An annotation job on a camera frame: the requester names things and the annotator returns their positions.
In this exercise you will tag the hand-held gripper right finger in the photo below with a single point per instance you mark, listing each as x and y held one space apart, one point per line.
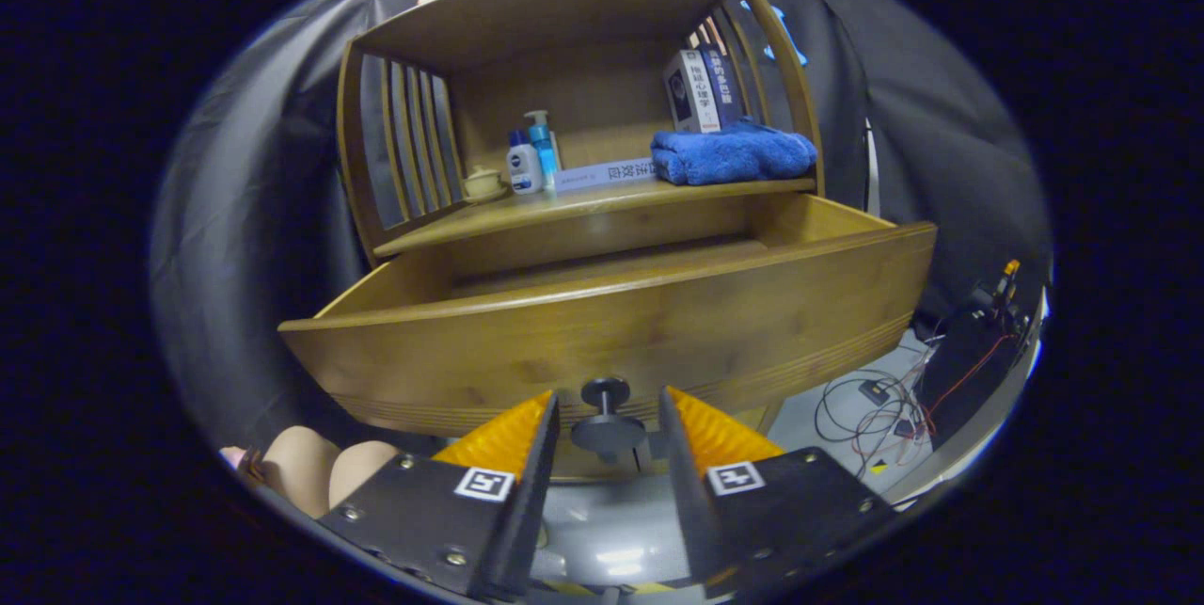
687 501

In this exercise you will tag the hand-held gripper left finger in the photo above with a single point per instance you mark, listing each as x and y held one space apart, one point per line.
527 501

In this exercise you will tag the wooden drawer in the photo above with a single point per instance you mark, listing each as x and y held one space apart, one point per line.
611 332

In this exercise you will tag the wooden countertop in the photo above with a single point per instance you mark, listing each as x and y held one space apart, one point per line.
602 199

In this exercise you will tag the wooden cabinet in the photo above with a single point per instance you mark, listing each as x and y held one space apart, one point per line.
583 87

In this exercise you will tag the black power adapter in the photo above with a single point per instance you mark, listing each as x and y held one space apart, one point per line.
875 390

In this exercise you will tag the beige lidded teacup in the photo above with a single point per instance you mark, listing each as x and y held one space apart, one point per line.
484 186

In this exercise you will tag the white lotion bottle blue cap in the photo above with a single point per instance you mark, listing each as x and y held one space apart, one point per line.
524 170

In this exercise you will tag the lying white book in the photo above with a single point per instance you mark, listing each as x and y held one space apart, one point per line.
602 176

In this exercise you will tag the blue towel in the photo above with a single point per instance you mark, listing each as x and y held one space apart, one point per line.
734 155

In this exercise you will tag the blue pump bottle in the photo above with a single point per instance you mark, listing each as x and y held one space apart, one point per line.
544 144

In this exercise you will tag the orange and black clamp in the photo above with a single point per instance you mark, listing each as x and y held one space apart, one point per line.
1002 280

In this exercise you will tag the standing white book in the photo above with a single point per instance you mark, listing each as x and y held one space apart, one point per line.
691 92

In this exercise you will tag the standing dark blue book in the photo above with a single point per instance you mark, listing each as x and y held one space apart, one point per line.
724 87

